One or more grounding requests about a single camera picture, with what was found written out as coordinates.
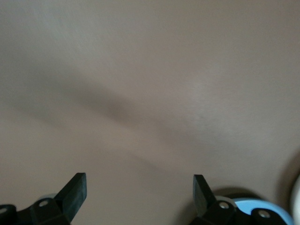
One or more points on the blue plate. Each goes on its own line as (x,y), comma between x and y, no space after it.
(276,208)

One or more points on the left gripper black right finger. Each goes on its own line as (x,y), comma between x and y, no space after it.
(211,211)

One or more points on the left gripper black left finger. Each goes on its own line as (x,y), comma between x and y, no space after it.
(68,204)

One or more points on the brown table cover sheet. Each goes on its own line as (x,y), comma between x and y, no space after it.
(140,70)

